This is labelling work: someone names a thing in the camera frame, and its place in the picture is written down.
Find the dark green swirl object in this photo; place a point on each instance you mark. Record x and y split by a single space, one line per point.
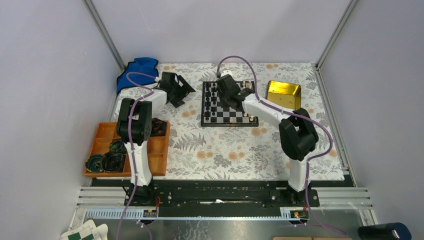
117 147

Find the blue cloth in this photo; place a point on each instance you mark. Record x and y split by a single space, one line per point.
141 71

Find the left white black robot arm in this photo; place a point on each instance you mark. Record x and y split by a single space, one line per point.
134 127

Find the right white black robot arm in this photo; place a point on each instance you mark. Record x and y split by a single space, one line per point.
298 136

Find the orange compartment tray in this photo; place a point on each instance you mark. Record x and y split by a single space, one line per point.
157 151

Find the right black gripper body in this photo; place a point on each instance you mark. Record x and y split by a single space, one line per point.
223 98

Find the folded green chess mat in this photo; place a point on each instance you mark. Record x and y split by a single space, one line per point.
87 231

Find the black mounting base rail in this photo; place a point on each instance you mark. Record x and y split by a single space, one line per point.
176 193

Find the gold tin box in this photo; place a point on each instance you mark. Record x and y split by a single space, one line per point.
284 94

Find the dark blue bottle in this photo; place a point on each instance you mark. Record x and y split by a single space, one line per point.
387 231

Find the black swirl coaster in tray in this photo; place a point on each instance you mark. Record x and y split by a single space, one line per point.
113 162

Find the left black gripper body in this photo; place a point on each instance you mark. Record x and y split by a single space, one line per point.
178 91

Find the black white chess board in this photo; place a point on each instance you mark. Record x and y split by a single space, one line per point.
213 115

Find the black orange swirl object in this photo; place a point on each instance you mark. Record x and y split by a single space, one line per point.
159 127

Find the green black swirl disc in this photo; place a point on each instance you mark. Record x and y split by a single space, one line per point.
94 163

